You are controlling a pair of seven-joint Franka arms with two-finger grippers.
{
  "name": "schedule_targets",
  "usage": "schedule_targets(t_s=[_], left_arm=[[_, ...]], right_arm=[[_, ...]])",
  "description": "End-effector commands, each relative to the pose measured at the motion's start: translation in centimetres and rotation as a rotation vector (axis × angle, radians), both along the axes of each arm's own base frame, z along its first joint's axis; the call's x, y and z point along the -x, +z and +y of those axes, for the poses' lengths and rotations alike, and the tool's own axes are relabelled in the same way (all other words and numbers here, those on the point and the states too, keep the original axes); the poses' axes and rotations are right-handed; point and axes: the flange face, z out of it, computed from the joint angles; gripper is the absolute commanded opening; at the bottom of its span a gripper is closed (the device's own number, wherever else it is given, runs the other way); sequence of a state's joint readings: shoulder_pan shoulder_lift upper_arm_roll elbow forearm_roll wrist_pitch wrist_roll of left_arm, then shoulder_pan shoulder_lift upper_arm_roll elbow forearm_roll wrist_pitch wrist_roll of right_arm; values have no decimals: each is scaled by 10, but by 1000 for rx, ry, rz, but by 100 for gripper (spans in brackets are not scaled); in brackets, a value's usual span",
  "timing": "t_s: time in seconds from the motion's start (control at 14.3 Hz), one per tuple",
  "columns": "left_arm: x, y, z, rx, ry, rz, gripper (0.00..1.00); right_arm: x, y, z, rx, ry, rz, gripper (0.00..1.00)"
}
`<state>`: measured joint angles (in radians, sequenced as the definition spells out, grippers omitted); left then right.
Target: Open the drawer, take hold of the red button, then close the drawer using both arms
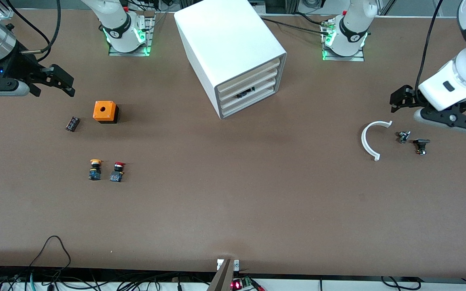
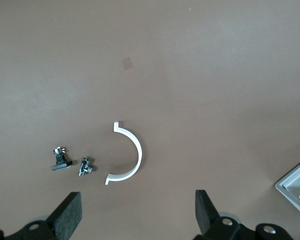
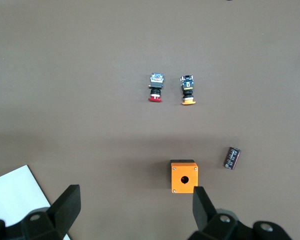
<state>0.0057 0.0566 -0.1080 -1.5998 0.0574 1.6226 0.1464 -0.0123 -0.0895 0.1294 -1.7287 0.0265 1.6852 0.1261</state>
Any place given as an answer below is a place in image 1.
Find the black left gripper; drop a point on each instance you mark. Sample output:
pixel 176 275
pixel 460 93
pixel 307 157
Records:
pixel 406 97

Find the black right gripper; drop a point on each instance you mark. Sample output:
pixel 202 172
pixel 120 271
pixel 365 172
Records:
pixel 18 66

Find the red push button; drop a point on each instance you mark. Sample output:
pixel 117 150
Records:
pixel 117 173

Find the white cabinet drawer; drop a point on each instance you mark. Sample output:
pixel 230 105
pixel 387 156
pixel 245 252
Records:
pixel 229 111
pixel 228 94
pixel 229 102
pixel 228 85

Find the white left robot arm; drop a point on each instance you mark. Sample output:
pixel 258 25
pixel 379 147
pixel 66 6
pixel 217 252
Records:
pixel 459 81

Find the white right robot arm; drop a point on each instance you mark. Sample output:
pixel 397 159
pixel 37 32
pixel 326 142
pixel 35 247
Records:
pixel 119 24

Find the yellow push button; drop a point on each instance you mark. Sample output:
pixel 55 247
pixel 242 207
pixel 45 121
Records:
pixel 95 169

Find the white drawer cabinet shell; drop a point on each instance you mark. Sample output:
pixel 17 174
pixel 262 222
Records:
pixel 225 36

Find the small grey metal part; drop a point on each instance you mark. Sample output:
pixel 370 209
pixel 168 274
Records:
pixel 403 136

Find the small black contact block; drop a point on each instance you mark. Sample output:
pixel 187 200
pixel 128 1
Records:
pixel 72 123

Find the white curved plastic arc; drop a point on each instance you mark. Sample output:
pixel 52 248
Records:
pixel 365 139

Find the orange box with hole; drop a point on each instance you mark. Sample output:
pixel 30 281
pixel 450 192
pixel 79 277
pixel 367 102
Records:
pixel 105 111

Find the circuit board with red light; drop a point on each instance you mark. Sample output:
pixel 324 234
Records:
pixel 243 283

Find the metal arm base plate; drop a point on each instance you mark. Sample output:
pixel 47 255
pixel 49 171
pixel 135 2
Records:
pixel 344 57
pixel 130 52

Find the aluminium frame profile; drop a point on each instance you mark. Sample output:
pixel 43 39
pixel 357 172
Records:
pixel 0 10

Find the black switch part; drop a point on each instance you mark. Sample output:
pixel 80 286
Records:
pixel 245 93

